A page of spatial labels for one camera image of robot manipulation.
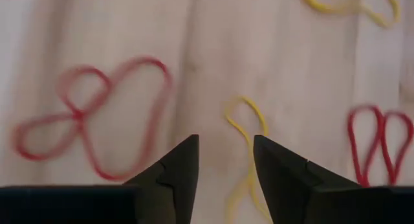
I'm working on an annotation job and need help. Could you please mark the red rubber band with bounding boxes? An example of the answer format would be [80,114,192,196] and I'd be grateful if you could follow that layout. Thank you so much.
[12,55,174,183]
[347,104,414,188]

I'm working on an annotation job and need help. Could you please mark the yellow rubber band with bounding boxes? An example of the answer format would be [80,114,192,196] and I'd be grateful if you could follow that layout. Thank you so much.
[296,0,401,29]
[224,96,274,224]

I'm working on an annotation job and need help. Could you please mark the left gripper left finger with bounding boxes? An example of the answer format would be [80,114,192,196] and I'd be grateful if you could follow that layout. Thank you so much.
[124,135,200,224]

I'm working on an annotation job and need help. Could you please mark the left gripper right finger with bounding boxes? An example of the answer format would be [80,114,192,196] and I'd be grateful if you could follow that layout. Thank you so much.
[254,135,362,224]

